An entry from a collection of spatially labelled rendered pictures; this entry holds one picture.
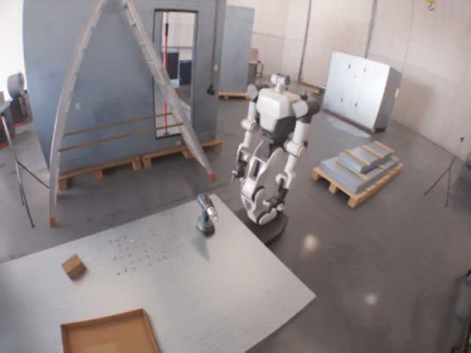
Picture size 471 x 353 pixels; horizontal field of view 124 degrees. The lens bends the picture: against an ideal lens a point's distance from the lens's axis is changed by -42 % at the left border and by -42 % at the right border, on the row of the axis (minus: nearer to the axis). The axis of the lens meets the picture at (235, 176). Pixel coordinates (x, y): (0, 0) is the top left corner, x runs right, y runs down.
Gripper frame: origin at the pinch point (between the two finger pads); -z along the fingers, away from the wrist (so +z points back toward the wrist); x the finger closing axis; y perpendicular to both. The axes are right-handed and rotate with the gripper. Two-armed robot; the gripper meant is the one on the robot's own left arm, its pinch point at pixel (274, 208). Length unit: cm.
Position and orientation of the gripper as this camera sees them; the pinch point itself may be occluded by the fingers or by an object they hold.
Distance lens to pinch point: 163.9
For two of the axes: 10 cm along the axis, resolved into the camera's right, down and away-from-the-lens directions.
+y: 6.3, 4.8, -6.1
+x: -7.4, 1.2, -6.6
